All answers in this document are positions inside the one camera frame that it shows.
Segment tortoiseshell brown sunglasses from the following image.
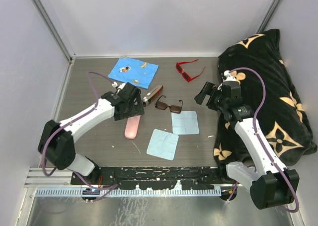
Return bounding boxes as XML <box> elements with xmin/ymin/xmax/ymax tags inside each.
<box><xmin>155</xmin><ymin>95</ymin><xmax>183</xmax><ymax>114</ymax></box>

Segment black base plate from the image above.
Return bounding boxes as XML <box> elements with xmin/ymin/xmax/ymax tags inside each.
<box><xmin>71</xmin><ymin>165</ymin><xmax>237</xmax><ymax>191</ymax></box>

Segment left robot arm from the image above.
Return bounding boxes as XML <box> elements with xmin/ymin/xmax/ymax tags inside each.
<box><xmin>38</xmin><ymin>83</ymin><xmax>144</xmax><ymax>184</ymax></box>

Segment black floral plush pillow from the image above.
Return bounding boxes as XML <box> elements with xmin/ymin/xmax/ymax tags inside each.
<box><xmin>218</xmin><ymin>29</ymin><xmax>318</xmax><ymax>166</ymax></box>

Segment aluminium front rail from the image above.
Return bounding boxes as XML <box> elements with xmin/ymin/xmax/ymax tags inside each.
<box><xmin>25</xmin><ymin>168</ymin><xmax>222</xmax><ymax>200</ymax></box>

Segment pink glasses case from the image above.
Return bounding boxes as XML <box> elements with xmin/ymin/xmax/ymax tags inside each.
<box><xmin>124</xmin><ymin>115</ymin><xmax>141</xmax><ymax>140</ymax></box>

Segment brown striped glasses case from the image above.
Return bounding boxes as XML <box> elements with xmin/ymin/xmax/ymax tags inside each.
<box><xmin>142</xmin><ymin>84</ymin><xmax>163</xmax><ymax>107</ymax></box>

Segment light blue cloth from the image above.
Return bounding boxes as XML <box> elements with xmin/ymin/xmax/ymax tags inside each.
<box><xmin>146</xmin><ymin>129</ymin><xmax>179</xmax><ymax>160</ymax></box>
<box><xmin>171</xmin><ymin>111</ymin><xmax>199</xmax><ymax>135</ymax></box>

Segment blue cartoon print cloth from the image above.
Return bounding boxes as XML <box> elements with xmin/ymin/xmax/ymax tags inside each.
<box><xmin>108</xmin><ymin>58</ymin><xmax>159</xmax><ymax>89</ymax></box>

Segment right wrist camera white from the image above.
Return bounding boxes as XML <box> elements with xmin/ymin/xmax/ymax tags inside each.
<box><xmin>221</xmin><ymin>70</ymin><xmax>237</xmax><ymax>84</ymax></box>

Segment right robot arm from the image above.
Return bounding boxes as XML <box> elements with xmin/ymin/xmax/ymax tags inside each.
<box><xmin>194</xmin><ymin>80</ymin><xmax>299</xmax><ymax>212</ymax></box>

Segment red sunglasses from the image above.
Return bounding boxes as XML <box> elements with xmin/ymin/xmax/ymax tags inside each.
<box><xmin>175</xmin><ymin>59</ymin><xmax>206</xmax><ymax>82</ymax></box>

